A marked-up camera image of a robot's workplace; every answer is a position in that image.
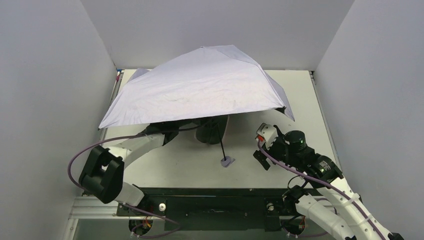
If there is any pink umbrella case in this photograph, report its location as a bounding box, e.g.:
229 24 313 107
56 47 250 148
195 115 229 145

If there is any lavender folding umbrella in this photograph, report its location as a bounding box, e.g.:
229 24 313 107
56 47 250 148
98 44 296 169

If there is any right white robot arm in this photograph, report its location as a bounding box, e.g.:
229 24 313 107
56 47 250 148
253 123 403 240

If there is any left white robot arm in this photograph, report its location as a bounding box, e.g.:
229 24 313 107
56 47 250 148
78 123 179 207

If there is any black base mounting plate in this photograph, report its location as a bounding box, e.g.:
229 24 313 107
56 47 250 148
137 187 296 232

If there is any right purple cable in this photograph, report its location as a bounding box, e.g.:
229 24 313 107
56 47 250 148
256 140 388 240

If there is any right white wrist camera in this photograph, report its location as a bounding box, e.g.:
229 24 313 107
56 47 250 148
255 123 279 150

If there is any aluminium extrusion rail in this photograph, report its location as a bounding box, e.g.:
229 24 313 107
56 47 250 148
62 68 125 240

